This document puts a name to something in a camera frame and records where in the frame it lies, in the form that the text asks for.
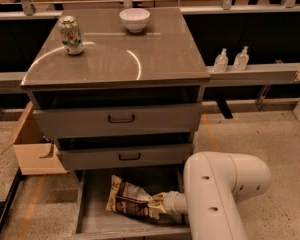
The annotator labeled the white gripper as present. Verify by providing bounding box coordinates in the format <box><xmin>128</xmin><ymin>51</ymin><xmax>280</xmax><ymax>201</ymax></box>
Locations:
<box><xmin>148</xmin><ymin>191</ymin><xmax>188</xmax><ymax>220</ymax></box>

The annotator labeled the brown chip bag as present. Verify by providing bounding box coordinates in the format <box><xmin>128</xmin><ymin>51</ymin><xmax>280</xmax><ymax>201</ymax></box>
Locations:
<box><xmin>106</xmin><ymin>175</ymin><xmax>158</xmax><ymax>219</ymax></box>

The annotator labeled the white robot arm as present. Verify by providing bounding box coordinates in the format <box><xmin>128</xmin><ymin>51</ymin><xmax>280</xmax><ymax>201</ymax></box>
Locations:
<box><xmin>149</xmin><ymin>152</ymin><xmax>271</xmax><ymax>240</ymax></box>

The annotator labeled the grey middle drawer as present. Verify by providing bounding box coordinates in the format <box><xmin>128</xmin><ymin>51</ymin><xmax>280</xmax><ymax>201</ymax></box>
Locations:
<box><xmin>57</xmin><ymin>144</ymin><xmax>193</xmax><ymax>171</ymax></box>

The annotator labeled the grey drawer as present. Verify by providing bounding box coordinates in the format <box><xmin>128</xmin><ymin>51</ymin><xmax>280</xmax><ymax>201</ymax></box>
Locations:
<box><xmin>34</xmin><ymin>103</ymin><xmax>202</xmax><ymax>139</ymax></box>
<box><xmin>68</xmin><ymin>165</ymin><xmax>191</xmax><ymax>240</ymax></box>
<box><xmin>57</xmin><ymin>144</ymin><xmax>193</xmax><ymax>171</ymax></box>

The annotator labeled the grey bottom drawer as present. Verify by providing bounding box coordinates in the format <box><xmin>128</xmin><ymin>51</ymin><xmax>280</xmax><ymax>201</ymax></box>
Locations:
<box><xmin>68</xmin><ymin>165</ymin><xmax>191</xmax><ymax>240</ymax></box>

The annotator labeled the grey drawer cabinet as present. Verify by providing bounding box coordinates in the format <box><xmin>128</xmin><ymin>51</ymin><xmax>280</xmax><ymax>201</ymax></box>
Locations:
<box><xmin>20</xmin><ymin>7</ymin><xmax>211</xmax><ymax>172</ymax></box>

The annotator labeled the grey top drawer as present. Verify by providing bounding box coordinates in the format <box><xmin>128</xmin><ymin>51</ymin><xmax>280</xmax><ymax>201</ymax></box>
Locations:
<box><xmin>34</xmin><ymin>103</ymin><xmax>202</xmax><ymax>139</ymax></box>

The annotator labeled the open cardboard box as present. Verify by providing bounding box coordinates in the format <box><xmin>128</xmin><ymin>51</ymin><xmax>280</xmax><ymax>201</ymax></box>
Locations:
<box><xmin>3</xmin><ymin>102</ymin><xmax>66</xmax><ymax>175</ymax></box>

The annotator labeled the clear sanitizer bottle left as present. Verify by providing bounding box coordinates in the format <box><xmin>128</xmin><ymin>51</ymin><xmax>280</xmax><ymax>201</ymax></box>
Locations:
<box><xmin>213</xmin><ymin>48</ymin><xmax>228</xmax><ymax>72</ymax></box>

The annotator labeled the clear sanitizer bottle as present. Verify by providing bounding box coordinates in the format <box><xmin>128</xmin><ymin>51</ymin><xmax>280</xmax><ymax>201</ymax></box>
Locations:
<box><xmin>234</xmin><ymin>46</ymin><xmax>249</xmax><ymax>70</ymax></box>
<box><xmin>213</xmin><ymin>48</ymin><xmax>228</xmax><ymax>72</ymax></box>

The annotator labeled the clear sanitizer bottle right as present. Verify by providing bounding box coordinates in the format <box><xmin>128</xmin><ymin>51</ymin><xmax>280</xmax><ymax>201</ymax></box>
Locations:
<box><xmin>234</xmin><ymin>46</ymin><xmax>249</xmax><ymax>70</ymax></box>

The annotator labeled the white ceramic bowl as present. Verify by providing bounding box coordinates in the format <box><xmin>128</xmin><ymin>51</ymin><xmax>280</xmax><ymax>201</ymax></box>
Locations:
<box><xmin>119</xmin><ymin>8</ymin><xmax>150</xmax><ymax>33</ymax></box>

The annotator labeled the green white soda can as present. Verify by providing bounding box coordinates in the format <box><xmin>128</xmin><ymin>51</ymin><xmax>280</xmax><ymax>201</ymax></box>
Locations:
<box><xmin>58</xmin><ymin>16</ymin><xmax>84</xmax><ymax>55</ymax></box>

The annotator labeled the black floor frame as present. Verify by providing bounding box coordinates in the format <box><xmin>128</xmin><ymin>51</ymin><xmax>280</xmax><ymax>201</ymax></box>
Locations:
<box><xmin>0</xmin><ymin>169</ymin><xmax>23</xmax><ymax>234</ymax></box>

